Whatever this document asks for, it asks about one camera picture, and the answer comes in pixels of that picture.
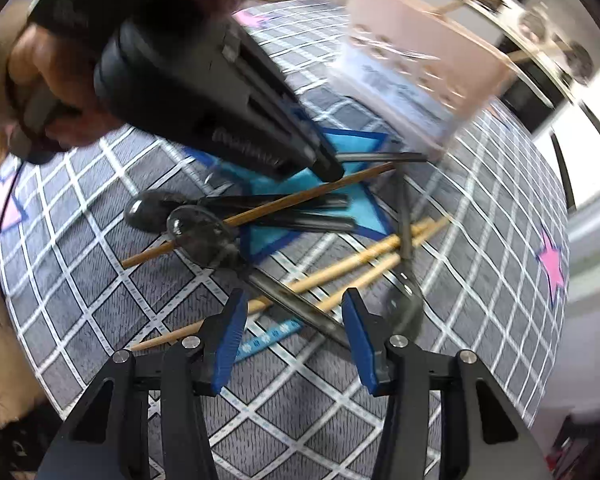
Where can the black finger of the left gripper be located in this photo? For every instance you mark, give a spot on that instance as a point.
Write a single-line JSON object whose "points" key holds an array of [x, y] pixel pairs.
{"points": [[320, 155]]}

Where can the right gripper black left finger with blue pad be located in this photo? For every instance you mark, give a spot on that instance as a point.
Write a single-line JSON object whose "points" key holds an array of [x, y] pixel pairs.
{"points": [[105, 436]]}

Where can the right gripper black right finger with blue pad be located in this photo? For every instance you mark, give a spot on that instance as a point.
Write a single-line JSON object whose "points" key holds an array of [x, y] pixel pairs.
{"points": [[482, 433]]}

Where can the dark brown wooden chopstick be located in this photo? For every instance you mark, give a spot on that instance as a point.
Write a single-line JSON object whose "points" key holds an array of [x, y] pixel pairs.
{"points": [[382, 157]]}

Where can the pink perforated utensil holder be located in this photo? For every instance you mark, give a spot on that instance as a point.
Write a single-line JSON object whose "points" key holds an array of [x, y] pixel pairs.
{"points": [[423, 74]]}

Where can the thin brown wooden chopstick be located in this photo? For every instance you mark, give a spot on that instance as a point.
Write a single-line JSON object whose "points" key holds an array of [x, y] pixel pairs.
{"points": [[266, 209]]}

